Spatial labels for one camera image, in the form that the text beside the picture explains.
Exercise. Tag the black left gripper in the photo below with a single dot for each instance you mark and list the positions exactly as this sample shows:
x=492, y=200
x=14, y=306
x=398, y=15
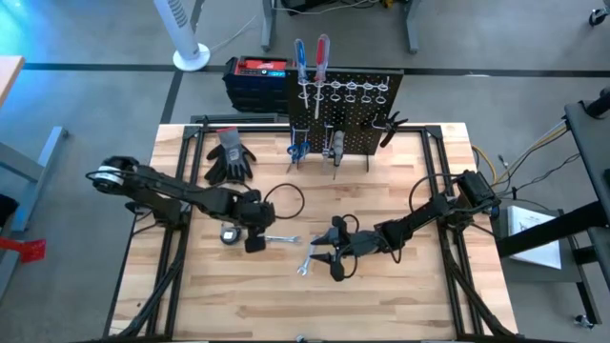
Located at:
x=257, y=209

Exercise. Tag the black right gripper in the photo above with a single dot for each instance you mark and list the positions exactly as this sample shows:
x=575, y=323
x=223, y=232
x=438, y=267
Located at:
x=357, y=243

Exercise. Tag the silver combination wrench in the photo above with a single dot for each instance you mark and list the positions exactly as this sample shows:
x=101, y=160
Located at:
x=329, y=151
x=286, y=239
x=306, y=259

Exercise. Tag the grey black tape measure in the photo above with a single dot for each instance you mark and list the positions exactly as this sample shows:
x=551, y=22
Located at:
x=230, y=236

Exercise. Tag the black perforated pegboard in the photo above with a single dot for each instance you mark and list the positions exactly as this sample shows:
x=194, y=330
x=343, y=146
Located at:
x=355, y=133

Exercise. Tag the black pliers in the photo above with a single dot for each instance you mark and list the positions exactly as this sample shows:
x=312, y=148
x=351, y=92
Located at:
x=384, y=137

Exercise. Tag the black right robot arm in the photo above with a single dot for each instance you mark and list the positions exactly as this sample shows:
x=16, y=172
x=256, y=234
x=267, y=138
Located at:
x=419, y=216

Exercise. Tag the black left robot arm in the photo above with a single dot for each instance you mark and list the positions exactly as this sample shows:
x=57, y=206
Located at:
x=167, y=188

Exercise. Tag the silver peg hook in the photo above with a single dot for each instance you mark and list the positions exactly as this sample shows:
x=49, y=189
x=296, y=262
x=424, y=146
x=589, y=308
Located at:
x=294, y=133
x=375, y=121

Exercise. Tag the grey black work glove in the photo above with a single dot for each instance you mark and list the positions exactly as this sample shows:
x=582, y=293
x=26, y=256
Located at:
x=214, y=174
x=233, y=152

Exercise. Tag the red black tool box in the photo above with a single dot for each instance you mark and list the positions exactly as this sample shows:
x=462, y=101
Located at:
x=259, y=66

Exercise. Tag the white tower fan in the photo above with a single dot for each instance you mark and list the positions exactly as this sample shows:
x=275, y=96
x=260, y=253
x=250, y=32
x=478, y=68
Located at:
x=190, y=57

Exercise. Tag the grey desk leg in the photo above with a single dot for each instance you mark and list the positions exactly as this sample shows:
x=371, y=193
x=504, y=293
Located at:
x=268, y=24
x=413, y=24

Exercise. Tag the white paper sheet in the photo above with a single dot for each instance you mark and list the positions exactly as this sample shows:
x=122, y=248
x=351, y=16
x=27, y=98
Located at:
x=538, y=243

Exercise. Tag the red plastic object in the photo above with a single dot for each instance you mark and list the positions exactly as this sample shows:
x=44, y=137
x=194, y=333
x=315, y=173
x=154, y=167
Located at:
x=28, y=248

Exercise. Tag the small grey caster wheel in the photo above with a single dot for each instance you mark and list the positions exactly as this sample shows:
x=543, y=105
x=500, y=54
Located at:
x=582, y=321

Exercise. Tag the wooden desk top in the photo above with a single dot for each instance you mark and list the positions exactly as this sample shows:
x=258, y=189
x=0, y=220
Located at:
x=9, y=71

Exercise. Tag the black equipment stand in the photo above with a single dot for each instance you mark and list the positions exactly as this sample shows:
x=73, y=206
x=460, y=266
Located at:
x=591, y=143

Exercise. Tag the black caster wheel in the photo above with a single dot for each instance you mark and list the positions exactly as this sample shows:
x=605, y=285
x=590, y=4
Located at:
x=598, y=16

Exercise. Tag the black aluminium table frame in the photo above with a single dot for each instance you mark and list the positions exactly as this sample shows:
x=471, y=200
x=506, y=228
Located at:
x=192, y=132

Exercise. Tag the grey base plate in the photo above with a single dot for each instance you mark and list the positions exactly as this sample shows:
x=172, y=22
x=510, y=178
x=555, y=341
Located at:
x=524, y=275

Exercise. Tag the grey metal bench frame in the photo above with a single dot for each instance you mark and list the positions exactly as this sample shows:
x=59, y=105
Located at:
x=52, y=143

